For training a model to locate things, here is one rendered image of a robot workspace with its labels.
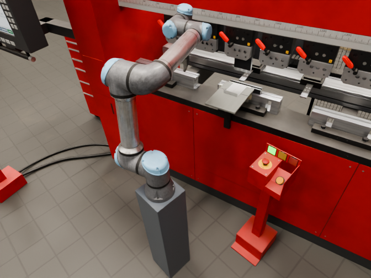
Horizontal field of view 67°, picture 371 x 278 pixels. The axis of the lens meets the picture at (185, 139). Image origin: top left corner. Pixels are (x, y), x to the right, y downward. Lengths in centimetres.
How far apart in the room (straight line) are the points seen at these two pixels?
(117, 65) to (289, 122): 102
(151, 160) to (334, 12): 99
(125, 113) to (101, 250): 128
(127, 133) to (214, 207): 125
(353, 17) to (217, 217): 155
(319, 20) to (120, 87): 90
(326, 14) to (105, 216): 194
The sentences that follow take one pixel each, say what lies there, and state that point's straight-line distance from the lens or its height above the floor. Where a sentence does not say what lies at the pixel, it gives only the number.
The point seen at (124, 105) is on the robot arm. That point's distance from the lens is 116.
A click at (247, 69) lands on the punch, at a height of 110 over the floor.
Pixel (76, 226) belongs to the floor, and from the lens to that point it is 239.
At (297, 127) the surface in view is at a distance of 168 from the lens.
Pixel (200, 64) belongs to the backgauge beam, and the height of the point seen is 91.
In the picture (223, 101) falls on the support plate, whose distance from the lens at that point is 158.
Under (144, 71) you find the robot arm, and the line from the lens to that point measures 105.
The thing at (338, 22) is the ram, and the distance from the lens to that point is 144.
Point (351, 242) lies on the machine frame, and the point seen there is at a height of 19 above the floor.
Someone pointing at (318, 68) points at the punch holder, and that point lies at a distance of 153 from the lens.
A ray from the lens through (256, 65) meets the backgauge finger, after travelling 188.
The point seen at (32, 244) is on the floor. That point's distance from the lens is 246.
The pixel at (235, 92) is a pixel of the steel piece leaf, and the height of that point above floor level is 100.
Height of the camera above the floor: 190
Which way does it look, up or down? 42 degrees down
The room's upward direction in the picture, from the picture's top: 3 degrees counter-clockwise
